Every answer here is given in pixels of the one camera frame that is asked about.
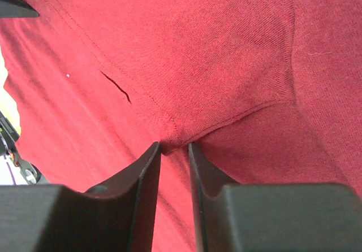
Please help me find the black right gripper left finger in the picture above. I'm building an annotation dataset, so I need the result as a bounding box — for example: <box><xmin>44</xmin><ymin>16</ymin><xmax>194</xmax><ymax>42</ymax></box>
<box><xmin>1</xmin><ymin>142</ymin><xmax>161</xmax><ymax>251</ymax></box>

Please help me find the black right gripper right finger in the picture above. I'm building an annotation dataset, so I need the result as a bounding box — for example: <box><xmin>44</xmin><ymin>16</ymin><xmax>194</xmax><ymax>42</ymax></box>
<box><xmin>188</xmin><ymin>143</ymin><xmax>361</xmax><ymax>251</ymax></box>

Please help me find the maroon t shirt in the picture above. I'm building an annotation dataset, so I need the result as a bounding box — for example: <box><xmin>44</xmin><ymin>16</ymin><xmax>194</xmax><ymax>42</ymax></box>
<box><xmin>1</xmin><ymin>0</ymin><xmax>361</xmax><ymax>251</ymax></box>

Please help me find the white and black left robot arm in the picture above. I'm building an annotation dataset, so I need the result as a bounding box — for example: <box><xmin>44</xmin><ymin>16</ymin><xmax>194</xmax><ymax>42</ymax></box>
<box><xmin>1</xmin><ymin>112</ymin><xmax>49</xmax><ymax>185</ymax></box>

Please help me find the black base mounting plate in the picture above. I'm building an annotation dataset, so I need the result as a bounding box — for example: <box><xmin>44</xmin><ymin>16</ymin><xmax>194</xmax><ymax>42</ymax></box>
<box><xmin>1</xmin><ymin>0</ymin><xmax>39</xmax><ymax>18</ymax></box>

